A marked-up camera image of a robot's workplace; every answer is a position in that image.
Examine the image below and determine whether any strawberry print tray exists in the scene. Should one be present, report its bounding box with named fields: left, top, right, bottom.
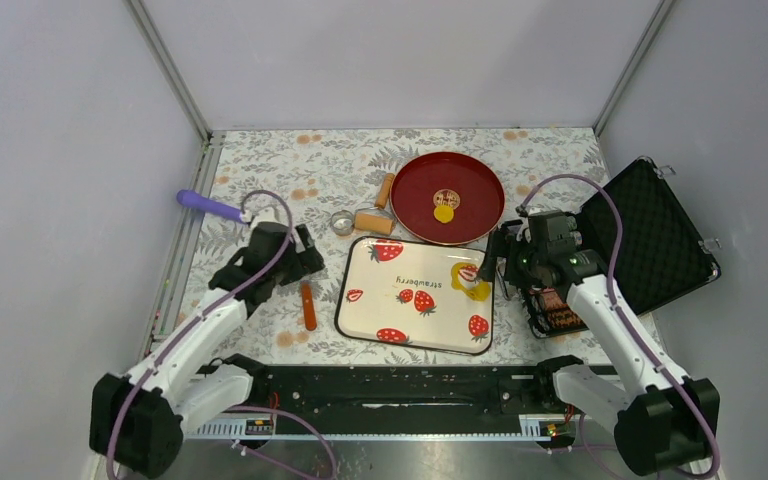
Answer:
left=334, top=237, right=494, bottom=356

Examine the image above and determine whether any yellow dough scrap strip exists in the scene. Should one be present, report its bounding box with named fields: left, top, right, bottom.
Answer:
left=450, top=262, right=493, bottom=302

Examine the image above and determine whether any yellow dough lump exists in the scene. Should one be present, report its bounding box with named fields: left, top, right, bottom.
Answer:
left=433, top=204, right=455, bottom=224

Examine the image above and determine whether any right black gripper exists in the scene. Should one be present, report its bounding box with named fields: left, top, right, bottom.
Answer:
left=476, top=229, right=547, bottom=289

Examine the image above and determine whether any purple handle tool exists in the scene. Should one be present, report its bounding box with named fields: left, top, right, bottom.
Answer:
left=175, top=189, right=244, bottom=223

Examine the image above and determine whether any wooden dough roller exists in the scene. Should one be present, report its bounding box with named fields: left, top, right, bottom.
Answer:
left=354, top=173, right=396, bottom=236

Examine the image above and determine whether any purple cable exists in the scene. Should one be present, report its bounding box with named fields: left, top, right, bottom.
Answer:
left=104, top=190, right=339, bottom=480
left=516, top=173, right=723, bottom=480

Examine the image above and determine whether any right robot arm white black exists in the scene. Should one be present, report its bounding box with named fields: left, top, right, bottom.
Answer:
left=478, top=211, right=721, bottom=477

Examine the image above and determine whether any red round plate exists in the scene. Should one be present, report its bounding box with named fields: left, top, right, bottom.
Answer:
left=389, top=152, right=505, bottom=245

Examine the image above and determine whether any metal ring cutter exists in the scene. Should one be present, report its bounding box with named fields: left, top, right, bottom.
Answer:
left=329, top=210, right=355, bottom=236

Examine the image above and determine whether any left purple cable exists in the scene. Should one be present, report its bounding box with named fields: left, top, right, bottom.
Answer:
left=104, top=190, right=339, bottom=480

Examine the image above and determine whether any black foam-lined case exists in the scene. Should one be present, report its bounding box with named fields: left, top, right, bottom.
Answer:
left=495, top=156, right=721, bottom=338

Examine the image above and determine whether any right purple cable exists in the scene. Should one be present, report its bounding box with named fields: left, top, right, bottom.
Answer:
left=516, top=173, right=723, bottom=480

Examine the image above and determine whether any orange handle metal scraper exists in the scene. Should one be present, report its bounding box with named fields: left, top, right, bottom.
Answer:
left=300, top=281, right=318, bottom=331

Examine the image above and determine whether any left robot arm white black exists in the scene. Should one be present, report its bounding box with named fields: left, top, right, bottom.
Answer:
left=89, top=221, right=325, bottom=479

